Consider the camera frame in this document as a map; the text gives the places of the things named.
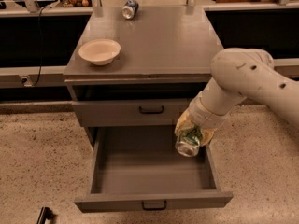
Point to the black object on floor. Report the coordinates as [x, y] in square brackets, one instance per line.
[44, 215]

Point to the blue white soda can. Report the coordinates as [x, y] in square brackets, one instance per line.
[130, 9]

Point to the grey metal rail frame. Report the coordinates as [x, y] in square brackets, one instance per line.
[37, 75]

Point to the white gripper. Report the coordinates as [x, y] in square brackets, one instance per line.
[204, 115]

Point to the green soda can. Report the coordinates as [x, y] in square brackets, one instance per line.
[189, 142]

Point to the grey drawer cabinet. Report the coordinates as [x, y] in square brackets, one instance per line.
[166, 85]

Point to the white bowl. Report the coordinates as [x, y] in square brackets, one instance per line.
[100, 51]

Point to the closed grey upper drawer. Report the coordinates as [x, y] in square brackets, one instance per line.
[129, 112]

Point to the open grey middle drawer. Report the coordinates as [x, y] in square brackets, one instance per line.
[137, 168]

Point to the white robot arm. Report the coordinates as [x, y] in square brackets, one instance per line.
[238, 74]

